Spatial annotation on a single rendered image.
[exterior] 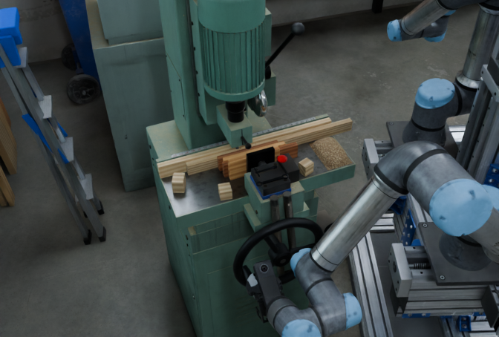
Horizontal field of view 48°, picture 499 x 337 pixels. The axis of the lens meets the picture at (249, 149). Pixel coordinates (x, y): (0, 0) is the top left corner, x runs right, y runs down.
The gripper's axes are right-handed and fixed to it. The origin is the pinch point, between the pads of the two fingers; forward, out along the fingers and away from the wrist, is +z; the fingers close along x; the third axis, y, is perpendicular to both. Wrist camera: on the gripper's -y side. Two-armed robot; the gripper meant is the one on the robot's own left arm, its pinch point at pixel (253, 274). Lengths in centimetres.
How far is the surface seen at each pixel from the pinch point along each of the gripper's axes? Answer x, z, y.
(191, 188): -7.3, 26.0, -21.0
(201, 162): -1.7, 29.4, -27.5
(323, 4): 160, 262, -64
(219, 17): 5, -1, -69
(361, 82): 145, 192, -11
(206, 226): -6.3, 21.6, -9.4
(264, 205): 9.2, 7.1, -15.7
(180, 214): -13.4, 18.4, -16.7
